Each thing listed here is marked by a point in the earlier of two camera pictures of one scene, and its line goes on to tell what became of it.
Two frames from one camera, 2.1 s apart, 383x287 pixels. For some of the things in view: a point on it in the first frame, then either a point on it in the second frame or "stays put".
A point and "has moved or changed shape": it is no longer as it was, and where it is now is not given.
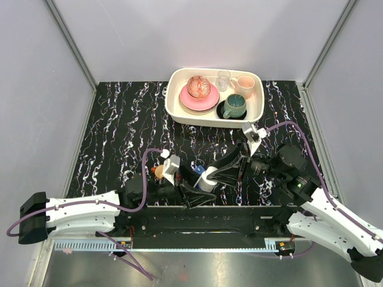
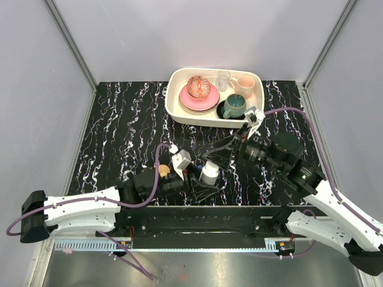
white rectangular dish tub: x=213 y=97 stays put
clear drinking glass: x=223 y=79 stays put
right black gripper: x=231 y=174 → x=221 y=156
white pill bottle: x=205 y=184 has moved or changed shape
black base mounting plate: x=202 y=226 stays put
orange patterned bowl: x=198 y=87 stays put
